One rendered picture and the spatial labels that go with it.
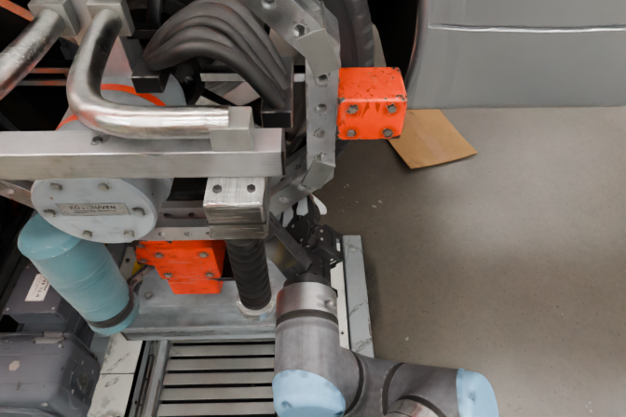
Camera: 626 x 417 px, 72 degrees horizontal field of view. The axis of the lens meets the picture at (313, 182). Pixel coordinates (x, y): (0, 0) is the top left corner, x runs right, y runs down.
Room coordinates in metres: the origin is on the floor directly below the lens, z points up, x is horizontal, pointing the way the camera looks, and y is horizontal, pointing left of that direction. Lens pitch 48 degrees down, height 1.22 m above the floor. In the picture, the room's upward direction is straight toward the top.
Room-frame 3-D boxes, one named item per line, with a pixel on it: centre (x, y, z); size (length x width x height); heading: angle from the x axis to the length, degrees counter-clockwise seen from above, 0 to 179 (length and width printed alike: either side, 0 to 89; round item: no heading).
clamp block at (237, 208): (0.26, 0.07, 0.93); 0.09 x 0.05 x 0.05; 1
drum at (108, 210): (0.39, 0.24, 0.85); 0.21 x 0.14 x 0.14; 1
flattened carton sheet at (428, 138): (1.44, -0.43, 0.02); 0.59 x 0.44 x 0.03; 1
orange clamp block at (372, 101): (0.48, -0.08, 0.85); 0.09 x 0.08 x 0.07; 91
